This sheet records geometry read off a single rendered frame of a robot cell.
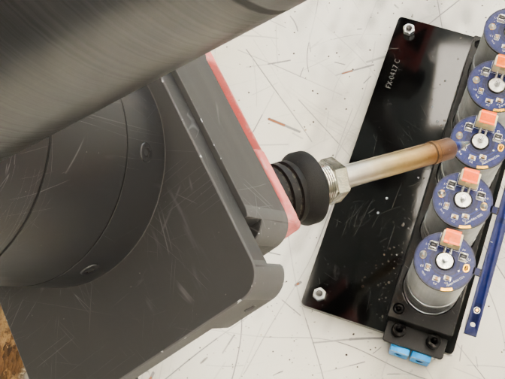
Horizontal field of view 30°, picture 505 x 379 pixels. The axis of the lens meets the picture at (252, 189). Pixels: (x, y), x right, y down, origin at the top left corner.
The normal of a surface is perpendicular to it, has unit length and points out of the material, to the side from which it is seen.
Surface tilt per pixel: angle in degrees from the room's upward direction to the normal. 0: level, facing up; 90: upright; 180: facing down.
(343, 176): 38
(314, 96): 0
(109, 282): 30
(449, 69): 0
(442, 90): 0
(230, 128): 60
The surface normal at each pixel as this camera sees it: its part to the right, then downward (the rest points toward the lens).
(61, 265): 0.46, 0.81
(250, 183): 0.76, -0.54
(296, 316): -0.04, -0.36
